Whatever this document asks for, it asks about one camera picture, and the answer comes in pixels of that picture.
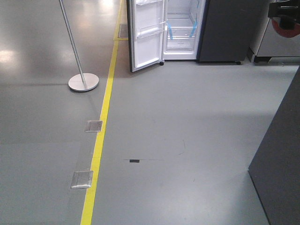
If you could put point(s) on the open fridge door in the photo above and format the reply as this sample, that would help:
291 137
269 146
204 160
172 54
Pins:
146 51

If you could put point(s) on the upper metal floor plate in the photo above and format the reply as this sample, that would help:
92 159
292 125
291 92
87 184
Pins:
93 126

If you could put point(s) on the middle clear door bin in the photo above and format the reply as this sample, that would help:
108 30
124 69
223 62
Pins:
150 30

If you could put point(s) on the upper clear door bin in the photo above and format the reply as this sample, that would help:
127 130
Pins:
145 2

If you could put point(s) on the silver floor stand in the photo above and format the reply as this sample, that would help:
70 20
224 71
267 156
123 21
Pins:
81 82

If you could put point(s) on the lower metal floor plate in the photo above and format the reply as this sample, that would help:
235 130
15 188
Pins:
82 180

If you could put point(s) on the stainless steel appliance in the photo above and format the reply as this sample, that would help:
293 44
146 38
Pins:
268 47

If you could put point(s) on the dark grey fridge body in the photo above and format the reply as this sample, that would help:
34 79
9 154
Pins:
225 29

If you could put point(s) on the clear door bin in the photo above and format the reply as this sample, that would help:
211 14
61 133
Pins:
150 30
145 2

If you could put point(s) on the red yellow apple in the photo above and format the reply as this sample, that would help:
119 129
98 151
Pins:
285 28

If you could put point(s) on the metal floor plate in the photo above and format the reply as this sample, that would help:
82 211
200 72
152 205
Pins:
82 180
93 126

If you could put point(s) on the clear crisper drawer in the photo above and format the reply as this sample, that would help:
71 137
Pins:
180 34

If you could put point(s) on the lower glass fridge shelf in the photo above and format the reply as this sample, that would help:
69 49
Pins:
182 15

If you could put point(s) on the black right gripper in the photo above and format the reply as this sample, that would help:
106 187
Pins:
287 9

